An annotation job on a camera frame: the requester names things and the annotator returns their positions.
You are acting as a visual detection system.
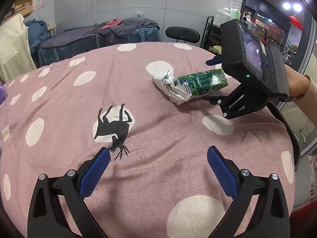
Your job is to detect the green drink carton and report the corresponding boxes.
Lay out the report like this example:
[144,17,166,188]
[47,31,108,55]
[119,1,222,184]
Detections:
[151,68,229,106]

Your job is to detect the dark brown trash bin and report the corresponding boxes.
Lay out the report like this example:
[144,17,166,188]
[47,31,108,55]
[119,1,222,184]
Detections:
[266,101,300,171]

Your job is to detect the person's right hand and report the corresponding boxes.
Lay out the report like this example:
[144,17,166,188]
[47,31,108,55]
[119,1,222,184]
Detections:
[285,65,310,98]

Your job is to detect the black rolling cart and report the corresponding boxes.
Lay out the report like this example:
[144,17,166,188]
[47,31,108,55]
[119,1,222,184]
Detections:
[200,16,221,55]

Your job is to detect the black round stool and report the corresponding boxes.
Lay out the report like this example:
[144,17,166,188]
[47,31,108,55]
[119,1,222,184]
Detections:
[165,26,201,44]

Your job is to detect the pink polka dot bedspread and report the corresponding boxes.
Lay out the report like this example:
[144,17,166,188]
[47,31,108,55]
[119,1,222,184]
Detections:
[1,42,295,237]

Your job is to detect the grey massage bed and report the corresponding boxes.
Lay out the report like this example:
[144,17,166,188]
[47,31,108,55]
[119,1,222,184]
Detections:
[36,17,159,68]

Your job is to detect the purple crumpled bag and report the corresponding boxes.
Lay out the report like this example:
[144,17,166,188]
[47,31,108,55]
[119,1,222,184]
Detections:
[0,83,8,105]

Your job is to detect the cream cloth covered chair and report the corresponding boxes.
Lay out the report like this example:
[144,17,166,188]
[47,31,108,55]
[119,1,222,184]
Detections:
[0,14,36,83]

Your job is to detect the white floor lamp stand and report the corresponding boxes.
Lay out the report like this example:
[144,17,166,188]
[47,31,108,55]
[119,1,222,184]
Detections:
[93,0,100,48]

